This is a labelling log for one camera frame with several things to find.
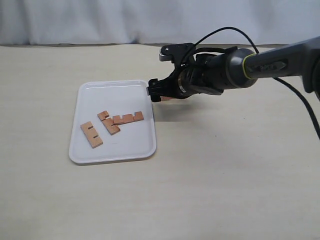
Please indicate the white rectangular plastic tray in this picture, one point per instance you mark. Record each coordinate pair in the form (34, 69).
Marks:
(136, 140)

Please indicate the notched wooden bar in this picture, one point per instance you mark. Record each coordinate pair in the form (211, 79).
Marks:
(128, 118)
(91, 134)
(165, 98)
(108, 123)

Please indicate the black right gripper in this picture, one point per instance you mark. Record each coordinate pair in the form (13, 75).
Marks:
(204, 75)

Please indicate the white backdrop curtain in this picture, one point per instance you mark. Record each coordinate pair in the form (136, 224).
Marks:
(90, 22)

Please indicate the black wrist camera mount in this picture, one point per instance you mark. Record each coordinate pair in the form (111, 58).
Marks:
(178, 54)

